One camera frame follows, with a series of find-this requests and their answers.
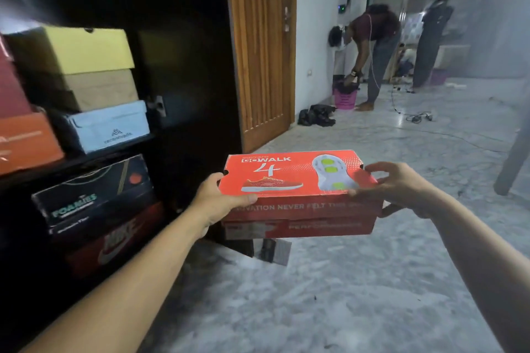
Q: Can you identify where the light blue shoe box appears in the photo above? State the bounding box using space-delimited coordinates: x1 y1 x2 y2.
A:
62 100 150 155

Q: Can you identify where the black shelf cabinet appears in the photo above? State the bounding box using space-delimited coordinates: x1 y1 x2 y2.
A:
0 0 243 353

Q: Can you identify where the person's left hand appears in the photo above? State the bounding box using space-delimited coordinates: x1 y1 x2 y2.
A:
187 172 258 239

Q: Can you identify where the red shoe box with shoe picture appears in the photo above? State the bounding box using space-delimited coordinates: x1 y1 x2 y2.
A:
218 150 383 239

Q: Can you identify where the brown cardboard shoe box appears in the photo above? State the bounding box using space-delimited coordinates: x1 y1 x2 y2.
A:
39 69 139 113

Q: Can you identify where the black bag on floor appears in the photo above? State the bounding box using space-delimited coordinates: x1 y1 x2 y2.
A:
297 104 337 127

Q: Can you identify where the dark red shoe box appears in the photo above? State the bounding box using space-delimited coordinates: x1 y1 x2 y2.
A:
0 36 33 119

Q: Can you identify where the orange shoe box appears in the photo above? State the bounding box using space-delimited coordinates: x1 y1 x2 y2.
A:
0 111 65 176

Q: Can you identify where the yellow shoe box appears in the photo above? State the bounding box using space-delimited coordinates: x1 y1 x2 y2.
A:
8 26 136 75

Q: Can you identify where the wooden door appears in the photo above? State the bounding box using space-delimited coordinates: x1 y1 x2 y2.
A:
224 0 298 154

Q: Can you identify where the black shoe box with green print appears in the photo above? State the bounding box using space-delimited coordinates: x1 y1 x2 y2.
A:
31 154 155 229

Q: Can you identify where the pink bucket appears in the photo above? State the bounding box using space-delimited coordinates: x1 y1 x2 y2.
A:
332 87 359 110

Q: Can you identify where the person's left forearm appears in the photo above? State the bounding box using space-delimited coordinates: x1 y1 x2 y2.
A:
17 213 206 353

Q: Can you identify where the person's right hand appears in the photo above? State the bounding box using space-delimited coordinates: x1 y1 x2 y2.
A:
349 162 440 220

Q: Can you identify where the red shoe box with white logo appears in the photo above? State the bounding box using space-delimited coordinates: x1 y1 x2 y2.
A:
62 202 166 279

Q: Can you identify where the black cable on floor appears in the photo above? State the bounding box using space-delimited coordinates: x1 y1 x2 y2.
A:
389 80 508 153

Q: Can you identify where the grey chair leg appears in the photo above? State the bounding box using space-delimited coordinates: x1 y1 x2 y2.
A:
494 76 530 196

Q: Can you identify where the person's right forearm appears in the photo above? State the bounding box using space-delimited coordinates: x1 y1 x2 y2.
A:
427 189 530 353

